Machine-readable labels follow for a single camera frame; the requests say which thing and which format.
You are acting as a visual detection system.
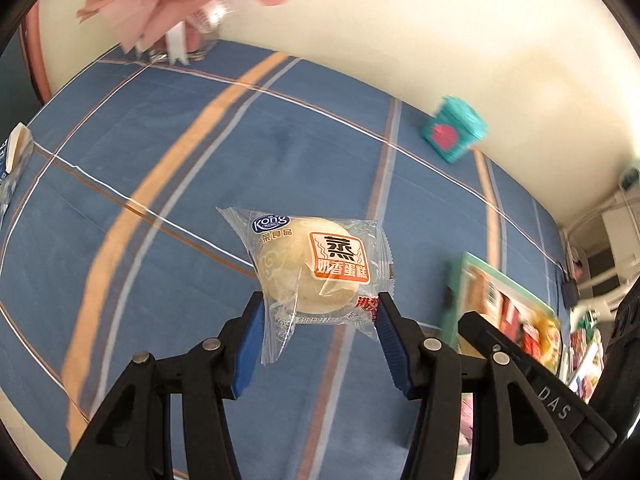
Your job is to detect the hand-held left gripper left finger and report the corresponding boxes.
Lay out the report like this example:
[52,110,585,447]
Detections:
[60,290,266,480]

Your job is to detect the blue plaid tablecloth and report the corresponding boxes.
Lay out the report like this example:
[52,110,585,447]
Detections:
[0,40,576,480]

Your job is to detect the dark red snack packet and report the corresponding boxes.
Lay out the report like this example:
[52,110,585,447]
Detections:
[500,294,527,342]

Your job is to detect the white shelf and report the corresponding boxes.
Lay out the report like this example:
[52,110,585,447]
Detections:
[600,200,640,281]

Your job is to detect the cluster of small trinkets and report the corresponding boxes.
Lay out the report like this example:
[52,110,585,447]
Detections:
[567,310,608,401]

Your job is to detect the white curved rack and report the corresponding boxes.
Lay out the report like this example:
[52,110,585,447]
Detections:
[570,266,640,322]

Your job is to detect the blue white crumpled wrapper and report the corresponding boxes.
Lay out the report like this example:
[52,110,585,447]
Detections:
[0,122,35,231]

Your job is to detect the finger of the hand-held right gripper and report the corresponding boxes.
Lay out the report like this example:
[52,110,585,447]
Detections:
[457,311,539,387]

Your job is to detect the orange bread packet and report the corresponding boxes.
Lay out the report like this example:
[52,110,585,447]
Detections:
[464,266,505,322]

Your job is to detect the yellow cake packet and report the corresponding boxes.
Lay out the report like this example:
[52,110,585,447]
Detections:
[534,316,562,367]

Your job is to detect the clear steamed cake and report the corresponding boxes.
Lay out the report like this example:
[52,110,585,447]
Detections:
[216,206,396,366]

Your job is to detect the teal rimmed white tray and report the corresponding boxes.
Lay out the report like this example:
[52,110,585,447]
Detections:
[442,252,566,456]

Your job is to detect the reddish brown furniture edge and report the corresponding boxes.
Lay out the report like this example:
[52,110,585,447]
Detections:
[17,10,53,103]

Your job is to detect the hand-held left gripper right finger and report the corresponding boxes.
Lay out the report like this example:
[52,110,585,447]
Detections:
[375,291,568,480]

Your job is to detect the teal toy box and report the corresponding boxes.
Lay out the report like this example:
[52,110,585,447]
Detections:
[420,95,488,163]

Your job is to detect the clear pink gift box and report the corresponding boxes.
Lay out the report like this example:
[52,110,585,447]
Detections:
[145,0,236,63]

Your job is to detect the pink roll cake packet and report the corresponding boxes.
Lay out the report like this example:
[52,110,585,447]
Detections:
[457,394,477,455]

